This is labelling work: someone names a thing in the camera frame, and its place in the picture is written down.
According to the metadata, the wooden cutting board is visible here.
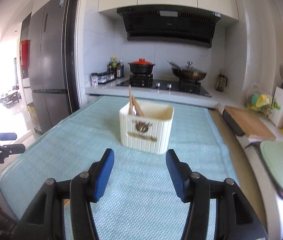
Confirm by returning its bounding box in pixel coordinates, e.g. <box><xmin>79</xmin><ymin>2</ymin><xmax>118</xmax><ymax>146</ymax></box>
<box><xmin>224</xmin><ymin>106</ymin><xmax>277</xmax><ymax>140</ymax></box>

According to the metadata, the yellow printed cardboard box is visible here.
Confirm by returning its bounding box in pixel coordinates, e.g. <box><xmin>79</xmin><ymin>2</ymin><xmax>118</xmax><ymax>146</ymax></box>
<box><xmin>26</xmin><ymin>102</ymin><xmax>43</xmax><ymax>133</ymax></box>

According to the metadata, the black clay pot red lid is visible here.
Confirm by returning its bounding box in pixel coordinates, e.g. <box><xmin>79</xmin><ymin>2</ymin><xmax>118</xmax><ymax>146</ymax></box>
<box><xmin>128</xmin><ymin>58</ymin><xmax>157</xmax><ymax>75</ymax></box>

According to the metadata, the black range hood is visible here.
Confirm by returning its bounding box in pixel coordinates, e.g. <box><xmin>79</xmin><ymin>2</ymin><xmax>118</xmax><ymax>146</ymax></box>
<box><xmin>117</xmin><ymin>4</ymin><xmax>221</xmax><ymax>48</ymax></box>

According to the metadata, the light blue woven towel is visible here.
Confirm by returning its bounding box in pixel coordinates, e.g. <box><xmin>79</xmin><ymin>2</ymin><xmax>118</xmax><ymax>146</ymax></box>
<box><xmin>0</xmin><ymin>95</ymin><xmax>239</xmax><ymax>240</ymax></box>

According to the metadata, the cream ribbed utensil holder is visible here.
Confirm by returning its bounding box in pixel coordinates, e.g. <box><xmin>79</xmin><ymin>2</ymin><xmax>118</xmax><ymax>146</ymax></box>
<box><xmin>119</xmin><ymin>102</ymin><xmax>175</xmax><ymax>155</ymax></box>

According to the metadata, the grey steel refrigerator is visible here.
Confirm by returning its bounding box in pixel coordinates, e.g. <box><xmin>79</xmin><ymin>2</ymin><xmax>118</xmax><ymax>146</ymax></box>
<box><xmin>28</xmin><ymin>0</ymin><xmax>72</xmax><ymax>134</ymax></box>

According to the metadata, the glass pitcher with handle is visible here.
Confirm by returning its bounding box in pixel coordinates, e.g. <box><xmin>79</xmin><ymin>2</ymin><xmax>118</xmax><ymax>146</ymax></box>
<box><xmin>215</xmin><ymin>72</ymin><xmax>228</xmax><ymax>92</ymax></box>

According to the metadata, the wooden dining furniture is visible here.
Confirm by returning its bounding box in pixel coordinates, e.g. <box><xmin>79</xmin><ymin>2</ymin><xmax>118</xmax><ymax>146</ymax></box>
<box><xmin>0</xmin><ymin>91</ymin><xmax>19</xmax><ymax>108</ymax></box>

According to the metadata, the black glass gas hob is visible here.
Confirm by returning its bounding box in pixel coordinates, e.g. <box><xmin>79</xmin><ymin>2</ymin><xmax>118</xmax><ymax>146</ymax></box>
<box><xmin>116</xmin><ymin>76</ymin><xmax>212</xmax><ymax>97</ymax></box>

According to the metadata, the dark wok with glass lid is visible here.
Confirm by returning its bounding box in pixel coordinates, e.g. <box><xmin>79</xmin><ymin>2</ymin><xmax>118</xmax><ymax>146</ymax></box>
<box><xmin>168</xmin><ymin>60</ymin><xmax>207</xmax><ymax>81</ymax></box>

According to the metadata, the bag of yellow green sponges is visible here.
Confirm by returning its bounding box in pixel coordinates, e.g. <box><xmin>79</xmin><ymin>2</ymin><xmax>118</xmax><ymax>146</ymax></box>
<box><xmin>246</xmin><ymin>83</ymin><xmax>280</xmax><ymax>117</ymax></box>

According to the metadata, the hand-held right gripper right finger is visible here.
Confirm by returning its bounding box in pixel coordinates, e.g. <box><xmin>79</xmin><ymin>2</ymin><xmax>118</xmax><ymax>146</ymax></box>
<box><xmin>166</xmin><ymin>149</ymin><xmax>269</xmax><ymax>240</ymax></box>

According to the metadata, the bundle of wooden chopsticks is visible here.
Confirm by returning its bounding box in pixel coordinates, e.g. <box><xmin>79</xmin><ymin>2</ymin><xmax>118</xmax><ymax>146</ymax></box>
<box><xmin>128</xmin><ymin>84</ymin><xmax>138</xmax><ymax>116</ymax></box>

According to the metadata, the black spice jar set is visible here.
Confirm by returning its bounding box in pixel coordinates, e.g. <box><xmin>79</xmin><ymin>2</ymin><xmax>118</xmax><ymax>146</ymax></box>
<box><xmin>98</xmin><ymin>71</ymin><xmax>115</xmax><ymax>83</ymax></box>

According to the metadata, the red hanging ornament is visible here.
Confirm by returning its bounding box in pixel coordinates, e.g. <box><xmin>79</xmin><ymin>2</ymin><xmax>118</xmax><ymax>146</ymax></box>
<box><xmin>21</xmin><ymin>39</ymin><xmax>30</xmax><ymax>69</ymax></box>

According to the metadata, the green cutting board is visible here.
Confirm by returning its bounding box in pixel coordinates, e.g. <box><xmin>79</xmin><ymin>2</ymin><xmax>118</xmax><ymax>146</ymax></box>
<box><xmin>259</xmin><ymin>140</ymin><xmax>283</xmax><ymax>198</ymax></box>

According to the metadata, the white knife block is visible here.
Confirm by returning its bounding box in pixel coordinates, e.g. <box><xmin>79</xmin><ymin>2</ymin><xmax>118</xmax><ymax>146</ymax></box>
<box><xmin>268</xmin><ymin>86</ymin><xmax>283</xmax><ymax>128</ymax></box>

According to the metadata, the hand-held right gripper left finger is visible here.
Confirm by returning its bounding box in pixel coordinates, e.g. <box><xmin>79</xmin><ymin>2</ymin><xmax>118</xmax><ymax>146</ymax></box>
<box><xmin>16</xmin><ymin>148</ymin><xmax>115</xmax><ymax>240</ymax></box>

